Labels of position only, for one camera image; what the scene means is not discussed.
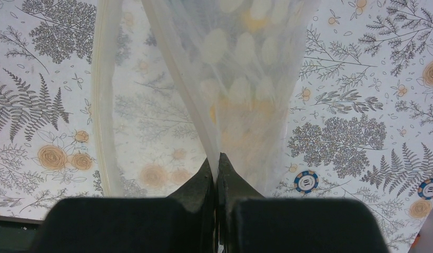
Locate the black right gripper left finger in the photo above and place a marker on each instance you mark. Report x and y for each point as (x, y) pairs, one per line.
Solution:
(180, 222)

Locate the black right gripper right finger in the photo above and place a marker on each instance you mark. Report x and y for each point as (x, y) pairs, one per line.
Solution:
(250, 222)

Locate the clear zip top bag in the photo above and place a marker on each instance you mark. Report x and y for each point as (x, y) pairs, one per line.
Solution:
(235, 65)

